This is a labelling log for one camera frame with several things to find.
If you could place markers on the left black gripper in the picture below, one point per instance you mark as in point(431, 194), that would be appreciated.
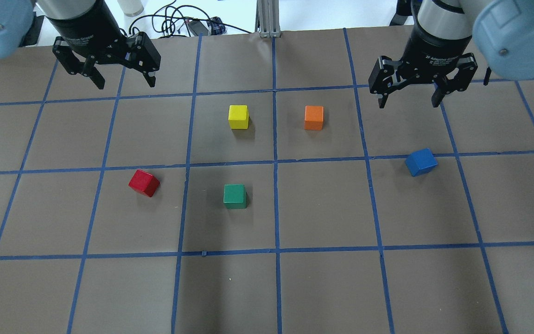
point(87, 28)

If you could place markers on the yellow wooden block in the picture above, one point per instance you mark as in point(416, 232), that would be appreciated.
point(238, 116)

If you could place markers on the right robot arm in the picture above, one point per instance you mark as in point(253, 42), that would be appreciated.
point(503, 30)

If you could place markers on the blue wooden block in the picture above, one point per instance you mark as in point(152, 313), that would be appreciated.
point(421, 162)

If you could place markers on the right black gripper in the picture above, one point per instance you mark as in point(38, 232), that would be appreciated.
point(438, 45)

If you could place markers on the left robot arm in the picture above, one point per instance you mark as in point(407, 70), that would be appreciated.
point(16, 17)

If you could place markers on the black power adapter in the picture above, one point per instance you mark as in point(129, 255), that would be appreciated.
point(197, 27)

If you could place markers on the orange wooden block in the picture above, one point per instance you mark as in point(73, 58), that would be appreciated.
point(314, 117)

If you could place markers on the aluminium frame post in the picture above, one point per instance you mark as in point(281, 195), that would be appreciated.
point(267, 20)

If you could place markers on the red wooden block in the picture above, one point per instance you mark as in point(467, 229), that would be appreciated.
point(144, 183)

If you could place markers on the green wooden block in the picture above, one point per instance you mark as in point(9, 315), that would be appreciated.
point(235, 196)

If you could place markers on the white cylindrical cup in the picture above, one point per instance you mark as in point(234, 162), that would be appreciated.
point(131, 8)

